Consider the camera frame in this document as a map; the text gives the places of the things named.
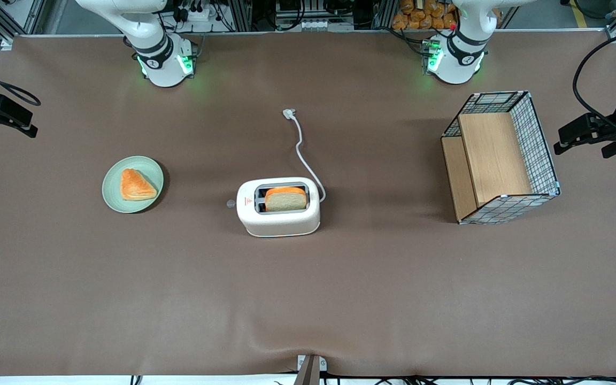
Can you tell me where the bread slice with orange crust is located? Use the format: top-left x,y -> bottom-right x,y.
264,187 -> 307,212

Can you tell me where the bag of orange buns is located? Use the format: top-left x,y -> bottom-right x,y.
391,0 -> 459,31

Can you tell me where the orange triangular pastry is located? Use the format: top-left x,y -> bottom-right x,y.
120,168 -> 158,202

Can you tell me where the grey metal camera bracket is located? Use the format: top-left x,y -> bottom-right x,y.
297,354 -> 328,385

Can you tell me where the pale green round plate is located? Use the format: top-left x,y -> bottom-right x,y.
102,156 -> 165,214

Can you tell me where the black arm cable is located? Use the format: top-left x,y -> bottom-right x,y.
572,28 -> 616,135
0,52 -> 42,106

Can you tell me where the white two-slot toaster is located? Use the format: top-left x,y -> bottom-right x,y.
236,176 -> 321,238

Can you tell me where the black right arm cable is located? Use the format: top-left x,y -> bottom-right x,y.
0,52 -> 42,106

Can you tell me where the white power strip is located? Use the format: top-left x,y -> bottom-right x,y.
175,6 -> 213,23

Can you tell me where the wire basket with wooden shelf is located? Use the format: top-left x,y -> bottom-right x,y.
441,90 -> 561,226

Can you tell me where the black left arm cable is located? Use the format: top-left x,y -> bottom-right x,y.
572,28 -> 616,135

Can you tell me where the white toaster power cord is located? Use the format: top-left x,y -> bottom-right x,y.
282,109 -> 327,204

